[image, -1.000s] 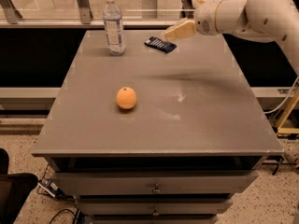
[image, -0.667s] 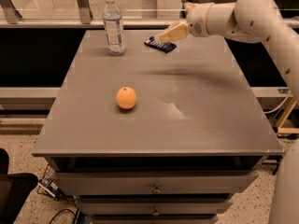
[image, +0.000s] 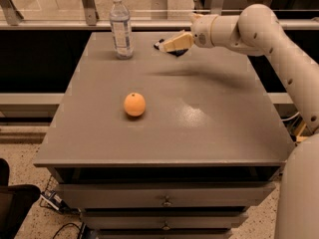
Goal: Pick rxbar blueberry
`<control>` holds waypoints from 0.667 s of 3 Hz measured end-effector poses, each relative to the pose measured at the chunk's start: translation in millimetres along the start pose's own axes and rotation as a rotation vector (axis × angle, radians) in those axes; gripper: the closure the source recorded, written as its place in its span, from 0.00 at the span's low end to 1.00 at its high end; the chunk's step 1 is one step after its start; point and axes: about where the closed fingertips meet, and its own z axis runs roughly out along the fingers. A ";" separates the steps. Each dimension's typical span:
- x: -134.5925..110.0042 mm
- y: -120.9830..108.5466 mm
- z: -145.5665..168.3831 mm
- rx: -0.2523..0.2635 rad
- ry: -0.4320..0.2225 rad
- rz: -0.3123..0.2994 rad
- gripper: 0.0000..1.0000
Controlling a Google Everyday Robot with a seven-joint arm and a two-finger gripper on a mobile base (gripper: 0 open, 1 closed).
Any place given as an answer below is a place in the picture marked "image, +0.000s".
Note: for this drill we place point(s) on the black office chair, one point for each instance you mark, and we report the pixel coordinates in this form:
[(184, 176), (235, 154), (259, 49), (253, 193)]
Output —
[(15, 202)]

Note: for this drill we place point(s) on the drawer knob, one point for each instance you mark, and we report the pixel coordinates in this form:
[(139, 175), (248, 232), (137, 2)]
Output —
[(166, 202), (165, 227)]

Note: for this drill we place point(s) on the clear plastic water bottle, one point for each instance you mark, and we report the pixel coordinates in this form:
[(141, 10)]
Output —
[(120, 20)]

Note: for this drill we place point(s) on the grey drawer cabinet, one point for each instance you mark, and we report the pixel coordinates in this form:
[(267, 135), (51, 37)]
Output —
[(210, 140)]

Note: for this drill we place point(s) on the upper drawer knob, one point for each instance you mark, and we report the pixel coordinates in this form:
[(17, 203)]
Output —
[(166, 202)]

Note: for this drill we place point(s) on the metal window railing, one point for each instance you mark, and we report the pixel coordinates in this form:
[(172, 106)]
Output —
[(146, 14)]

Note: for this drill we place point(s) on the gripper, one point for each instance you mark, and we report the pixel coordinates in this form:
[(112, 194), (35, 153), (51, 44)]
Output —
[(201, 29)]

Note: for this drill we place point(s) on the yellow frame stand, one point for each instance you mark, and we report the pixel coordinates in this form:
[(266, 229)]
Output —
[(301, 132)]

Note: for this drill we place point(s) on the wire basket on floor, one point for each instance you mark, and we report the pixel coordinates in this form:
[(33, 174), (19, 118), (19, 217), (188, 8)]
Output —
[(50, 199)]

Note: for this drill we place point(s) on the orange fruit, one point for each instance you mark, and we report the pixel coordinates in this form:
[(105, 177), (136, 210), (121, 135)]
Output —
[(134, 104)]

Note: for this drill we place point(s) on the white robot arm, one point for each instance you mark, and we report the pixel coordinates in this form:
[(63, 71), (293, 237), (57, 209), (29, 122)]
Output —
[(257, 32)]

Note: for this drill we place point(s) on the lower drawer knob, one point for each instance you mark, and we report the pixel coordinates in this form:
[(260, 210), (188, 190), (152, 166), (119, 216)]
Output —
[(165, 227)]

